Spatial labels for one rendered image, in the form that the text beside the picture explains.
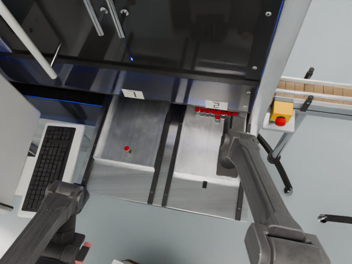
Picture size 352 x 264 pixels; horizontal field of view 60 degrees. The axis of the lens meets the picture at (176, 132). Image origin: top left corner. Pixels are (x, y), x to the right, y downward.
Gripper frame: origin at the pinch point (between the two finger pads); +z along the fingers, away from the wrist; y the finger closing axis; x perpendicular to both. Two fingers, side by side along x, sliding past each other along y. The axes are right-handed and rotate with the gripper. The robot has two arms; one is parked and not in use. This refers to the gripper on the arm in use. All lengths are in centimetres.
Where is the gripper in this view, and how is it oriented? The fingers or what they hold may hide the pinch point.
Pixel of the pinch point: (226, 168)
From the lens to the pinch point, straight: 104.8
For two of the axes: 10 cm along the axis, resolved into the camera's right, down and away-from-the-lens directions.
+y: 1.9, -9.1, 3.7
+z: 0.8, 3.9, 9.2
